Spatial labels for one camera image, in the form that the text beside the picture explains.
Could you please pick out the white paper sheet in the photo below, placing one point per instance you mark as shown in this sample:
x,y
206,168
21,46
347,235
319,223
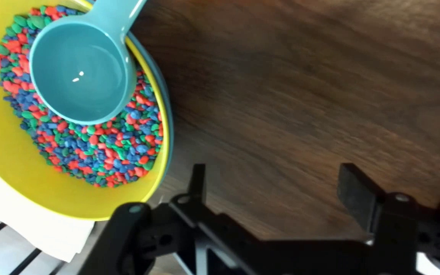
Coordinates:
x,y
55,233

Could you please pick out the teal measuring scoop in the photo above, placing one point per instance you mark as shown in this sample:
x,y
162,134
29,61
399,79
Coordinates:
x,y
79,64

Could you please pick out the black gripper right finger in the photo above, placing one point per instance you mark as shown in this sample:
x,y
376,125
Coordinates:
x,y
361,195

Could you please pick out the colourful beads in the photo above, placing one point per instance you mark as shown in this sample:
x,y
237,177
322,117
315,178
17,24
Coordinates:
x,y
107,154

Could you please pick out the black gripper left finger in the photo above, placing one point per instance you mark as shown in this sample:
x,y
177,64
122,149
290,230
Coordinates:
x,y
197,182

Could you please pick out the yellow bowl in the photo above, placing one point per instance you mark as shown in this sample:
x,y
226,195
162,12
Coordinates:
x,y
24,169

